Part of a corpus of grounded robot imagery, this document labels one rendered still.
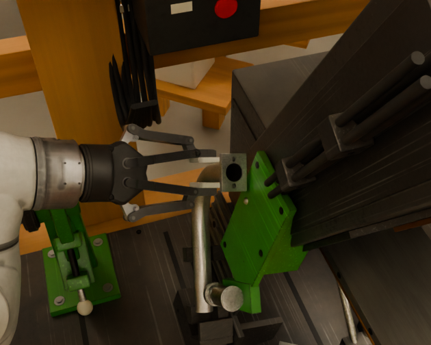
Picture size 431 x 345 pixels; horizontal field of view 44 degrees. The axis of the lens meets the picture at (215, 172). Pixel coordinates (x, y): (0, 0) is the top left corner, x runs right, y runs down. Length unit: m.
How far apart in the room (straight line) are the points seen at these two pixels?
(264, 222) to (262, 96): 0.24
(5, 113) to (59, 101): 2.03
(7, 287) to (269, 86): 0.52
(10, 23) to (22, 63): 2.68
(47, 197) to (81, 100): 0.33
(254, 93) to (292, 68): 0.10
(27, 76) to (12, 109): 1.96
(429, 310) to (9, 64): 0.78
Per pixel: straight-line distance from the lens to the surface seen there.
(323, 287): 1.07
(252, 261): 0.79
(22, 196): 0.65
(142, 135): 0.72
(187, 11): 0.78
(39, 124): 2.85
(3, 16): 3.78
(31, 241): 1.20
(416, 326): 0.80
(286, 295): 1.05
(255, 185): 0.77
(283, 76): 0.95
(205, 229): 0.90
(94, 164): 0.67
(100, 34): 0.89
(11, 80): 1.03
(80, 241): 0.96
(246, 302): 0.82
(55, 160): 0.66
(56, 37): 0.88
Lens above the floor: 1.80
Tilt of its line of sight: 47 degrees down
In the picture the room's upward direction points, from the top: straight up
